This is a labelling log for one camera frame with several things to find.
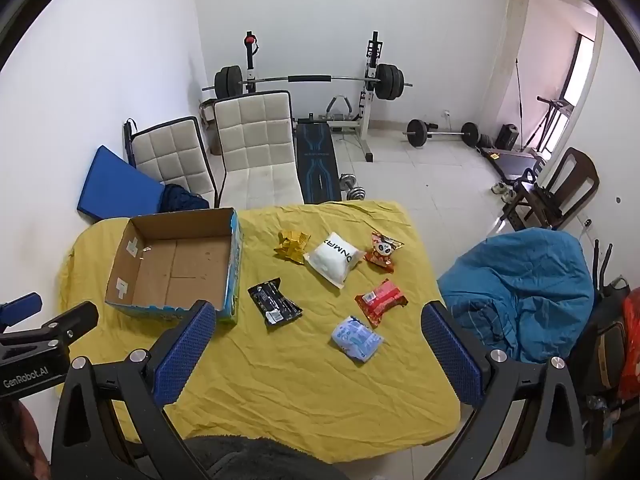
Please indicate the black treadmill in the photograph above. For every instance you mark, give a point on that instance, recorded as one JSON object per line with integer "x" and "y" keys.
{"x": 515, "y": 162}

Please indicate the white pillow packet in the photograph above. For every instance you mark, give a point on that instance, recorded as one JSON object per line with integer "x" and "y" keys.
{"x": 332, "y": 260}

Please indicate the orange red bag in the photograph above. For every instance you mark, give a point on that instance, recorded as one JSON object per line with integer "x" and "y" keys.
{"x": 631, "y": 350}

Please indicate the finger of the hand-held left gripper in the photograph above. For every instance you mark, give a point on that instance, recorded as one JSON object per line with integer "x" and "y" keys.
{"x": 22, "y": 306}
{"x": 75, "y": 317}

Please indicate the thin black pole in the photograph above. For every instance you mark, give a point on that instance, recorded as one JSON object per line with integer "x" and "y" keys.
{"x": 518, "y": 90}

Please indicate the black bag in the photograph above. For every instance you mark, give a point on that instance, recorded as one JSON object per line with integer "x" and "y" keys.
{"x": 600, "y": 345}

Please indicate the dark blue cloth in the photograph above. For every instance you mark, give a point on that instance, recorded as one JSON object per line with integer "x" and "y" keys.
{"x": 182, "y": 200}

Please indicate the short barbell with black plates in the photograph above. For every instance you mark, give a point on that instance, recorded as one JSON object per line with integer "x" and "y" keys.
{"x": 442, "y": 133}

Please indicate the black snack packet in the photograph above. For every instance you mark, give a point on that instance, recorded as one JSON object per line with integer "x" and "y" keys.
{"x": 275, "y": 305}

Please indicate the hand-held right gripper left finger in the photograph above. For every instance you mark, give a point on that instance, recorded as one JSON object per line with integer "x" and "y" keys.
{"x": 187, "y": 350}

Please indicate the chrome dumbbell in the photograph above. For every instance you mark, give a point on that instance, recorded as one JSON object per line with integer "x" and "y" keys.
{"x": 352, "y": 187}

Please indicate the white barbell rack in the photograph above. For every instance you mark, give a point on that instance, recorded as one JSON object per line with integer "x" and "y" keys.
{"x": 371, "y": 110}

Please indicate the red snack packet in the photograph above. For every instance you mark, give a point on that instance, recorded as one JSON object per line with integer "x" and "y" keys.
{"x": 380, "y": 302}

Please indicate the panda print snack packet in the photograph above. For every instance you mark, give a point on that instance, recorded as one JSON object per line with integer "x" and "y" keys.
{"x": 382, "y": 252}

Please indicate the cardboard box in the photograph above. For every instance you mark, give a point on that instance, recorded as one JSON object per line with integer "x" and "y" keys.
{"x": 175, "y": 260}

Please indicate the blue foam mat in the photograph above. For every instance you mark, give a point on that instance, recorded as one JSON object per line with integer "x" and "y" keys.
{"x": 115, "y": 185}

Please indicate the blue duvet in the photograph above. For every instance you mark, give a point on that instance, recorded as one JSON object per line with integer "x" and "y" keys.
{"x": 525, "y": 285}

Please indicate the dark fuzzy clothing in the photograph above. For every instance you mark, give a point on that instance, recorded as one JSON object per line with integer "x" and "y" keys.
{"x": 260, "y": 457}

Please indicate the light blue snack packet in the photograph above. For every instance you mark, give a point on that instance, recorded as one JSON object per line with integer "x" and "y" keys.
{"x": 357, "y": 337}

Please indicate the yellow tablecloth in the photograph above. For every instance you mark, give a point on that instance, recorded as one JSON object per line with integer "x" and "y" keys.
{"x": 300, "y": 400}

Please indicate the black blue weight bench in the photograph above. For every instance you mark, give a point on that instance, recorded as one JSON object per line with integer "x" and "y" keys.
{"x": 315, "y": 160}

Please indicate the long barbell with black plates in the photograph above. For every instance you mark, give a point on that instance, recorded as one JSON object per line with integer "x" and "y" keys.
{"x": 310, "y": 79}

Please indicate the black speaker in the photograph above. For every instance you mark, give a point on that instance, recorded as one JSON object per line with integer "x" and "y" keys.
{"x": 507, "y": 137}

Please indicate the large white padded chair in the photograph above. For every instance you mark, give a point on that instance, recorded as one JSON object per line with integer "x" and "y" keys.
{"x": 255, "y": 135}

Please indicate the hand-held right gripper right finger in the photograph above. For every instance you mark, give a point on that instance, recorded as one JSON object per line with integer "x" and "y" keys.
{"x": 450, "y": 355}

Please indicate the dark wooden chair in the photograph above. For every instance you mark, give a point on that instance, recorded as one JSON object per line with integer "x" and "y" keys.
{"x": 580, "y": 170}

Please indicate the small white padded chair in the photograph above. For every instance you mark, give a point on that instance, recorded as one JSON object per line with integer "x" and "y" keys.
{"x": 170, "y": 155}

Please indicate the yellow snack packet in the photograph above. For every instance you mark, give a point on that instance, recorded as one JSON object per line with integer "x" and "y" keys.
{"x": 292, "y": 247}

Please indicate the white shoe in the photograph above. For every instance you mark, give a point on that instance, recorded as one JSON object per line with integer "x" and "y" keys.
{"x": 497, "y": 188}
{"x": 511, "y": 193}

